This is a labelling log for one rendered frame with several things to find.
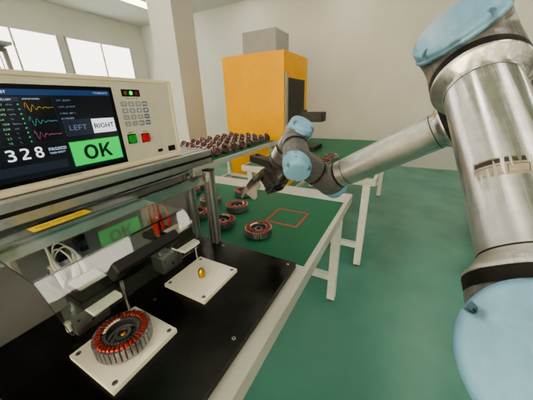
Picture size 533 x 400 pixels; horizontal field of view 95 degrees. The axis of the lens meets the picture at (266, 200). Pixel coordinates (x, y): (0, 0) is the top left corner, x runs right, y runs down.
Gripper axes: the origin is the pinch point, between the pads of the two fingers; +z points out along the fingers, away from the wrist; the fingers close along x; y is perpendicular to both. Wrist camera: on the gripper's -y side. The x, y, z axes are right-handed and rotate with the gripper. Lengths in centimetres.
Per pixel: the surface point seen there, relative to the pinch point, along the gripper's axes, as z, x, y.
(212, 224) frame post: 8.0, -18.7, 3.1
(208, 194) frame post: -0.9, -18.9, -3.9
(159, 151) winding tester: -15.3, -33.2, -12.9
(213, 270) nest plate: 4.8, -27.9, 19.2
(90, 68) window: 330, 71, -636
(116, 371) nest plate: -3, -58, 31
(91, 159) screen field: -20, -50, -9
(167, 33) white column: 106, 125, -362
